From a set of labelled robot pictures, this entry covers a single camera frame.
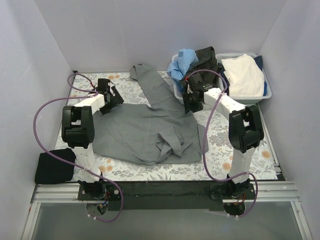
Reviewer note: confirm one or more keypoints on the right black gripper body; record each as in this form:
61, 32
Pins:
191, 104

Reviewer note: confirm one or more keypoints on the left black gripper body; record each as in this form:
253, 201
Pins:
114, 99

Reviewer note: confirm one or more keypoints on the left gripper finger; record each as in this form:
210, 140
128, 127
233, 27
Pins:
116, 98
107, 108

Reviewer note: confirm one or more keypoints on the grey long sleeve shirt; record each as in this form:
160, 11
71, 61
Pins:
148, 134

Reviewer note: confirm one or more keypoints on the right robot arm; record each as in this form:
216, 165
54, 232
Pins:
245, 130

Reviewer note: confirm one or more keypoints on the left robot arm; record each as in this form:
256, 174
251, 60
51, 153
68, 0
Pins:
78, 129

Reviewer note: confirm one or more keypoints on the left white plastic basket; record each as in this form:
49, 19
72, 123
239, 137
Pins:
178, 94

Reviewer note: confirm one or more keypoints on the light blue shirt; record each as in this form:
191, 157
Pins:
178, 67

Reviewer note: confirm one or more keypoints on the dark striped shirt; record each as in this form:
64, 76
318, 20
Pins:
206, 61

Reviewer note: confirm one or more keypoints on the cream white folded shirt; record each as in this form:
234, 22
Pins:
246, 77

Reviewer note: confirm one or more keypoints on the navy blue folded garment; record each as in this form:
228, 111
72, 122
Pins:
261, 65

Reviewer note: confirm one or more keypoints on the black folded shirt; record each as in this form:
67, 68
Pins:
51, 171

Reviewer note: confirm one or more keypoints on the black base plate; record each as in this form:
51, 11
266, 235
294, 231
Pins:
165, 195

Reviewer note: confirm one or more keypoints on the aluminium frame rail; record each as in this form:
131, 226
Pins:
268, 191

